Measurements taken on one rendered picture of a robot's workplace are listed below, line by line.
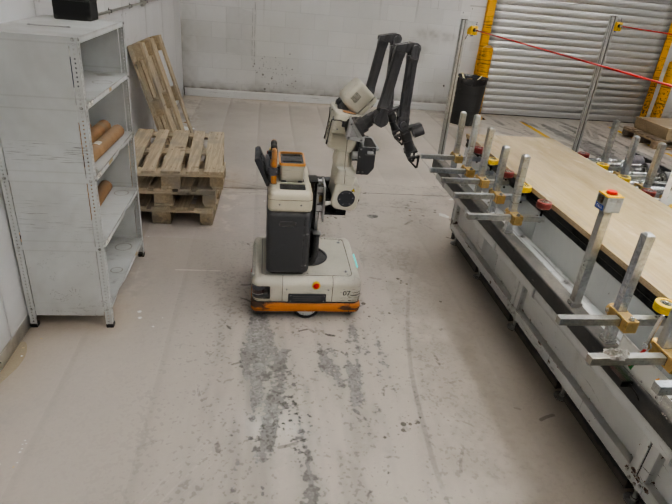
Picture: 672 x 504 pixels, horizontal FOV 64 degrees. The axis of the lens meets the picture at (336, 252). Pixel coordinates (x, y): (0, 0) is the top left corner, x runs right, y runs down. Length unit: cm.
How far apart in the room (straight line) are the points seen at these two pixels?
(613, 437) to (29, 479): 248
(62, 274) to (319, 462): 169
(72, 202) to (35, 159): 26
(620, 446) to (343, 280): 163
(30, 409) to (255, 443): 106
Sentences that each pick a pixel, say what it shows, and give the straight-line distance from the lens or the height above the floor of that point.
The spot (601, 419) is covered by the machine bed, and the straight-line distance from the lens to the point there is 288.
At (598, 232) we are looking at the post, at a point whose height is 106.
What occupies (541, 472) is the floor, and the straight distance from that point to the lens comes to 274.
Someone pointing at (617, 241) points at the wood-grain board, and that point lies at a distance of 282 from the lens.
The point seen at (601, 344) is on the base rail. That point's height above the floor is 70.
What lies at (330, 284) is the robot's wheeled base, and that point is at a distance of 321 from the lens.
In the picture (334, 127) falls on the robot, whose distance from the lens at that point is 302.
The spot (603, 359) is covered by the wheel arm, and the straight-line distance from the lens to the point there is 197.
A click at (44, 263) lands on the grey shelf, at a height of 41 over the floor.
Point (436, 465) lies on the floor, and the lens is 260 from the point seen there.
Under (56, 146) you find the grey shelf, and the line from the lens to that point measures 293.
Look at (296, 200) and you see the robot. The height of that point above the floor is 77.
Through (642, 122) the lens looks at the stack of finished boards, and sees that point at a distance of 993.
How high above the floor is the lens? 188
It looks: 27 degrees down
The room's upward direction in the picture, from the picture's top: 5 degrees clockwise
